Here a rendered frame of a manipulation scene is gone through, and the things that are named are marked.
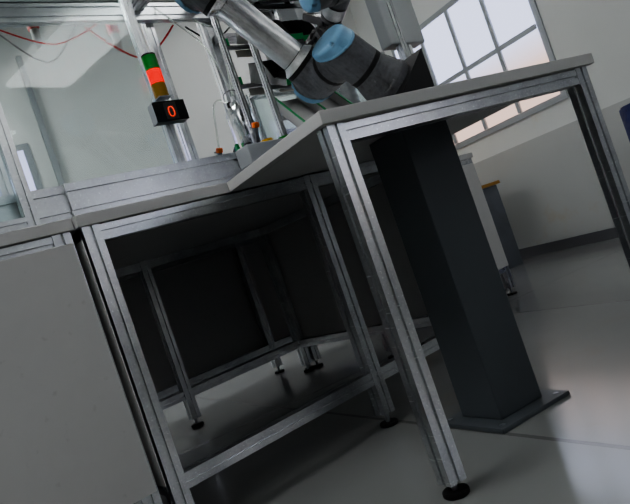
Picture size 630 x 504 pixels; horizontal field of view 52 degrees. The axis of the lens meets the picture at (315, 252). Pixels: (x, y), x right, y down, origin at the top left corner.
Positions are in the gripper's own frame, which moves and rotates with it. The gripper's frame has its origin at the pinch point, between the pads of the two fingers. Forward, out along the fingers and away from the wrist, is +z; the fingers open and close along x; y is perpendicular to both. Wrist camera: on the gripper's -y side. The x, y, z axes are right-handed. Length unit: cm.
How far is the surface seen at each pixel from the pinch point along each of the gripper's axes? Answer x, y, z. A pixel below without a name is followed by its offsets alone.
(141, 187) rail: -76, 34, 1
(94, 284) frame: -98, 57, 2
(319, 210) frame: -24, 52, 11
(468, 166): 141, 5, 101
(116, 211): -87, 44, -5
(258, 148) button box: -39, 32, -1
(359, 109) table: -45, 66, -52
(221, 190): -56, 42, 0
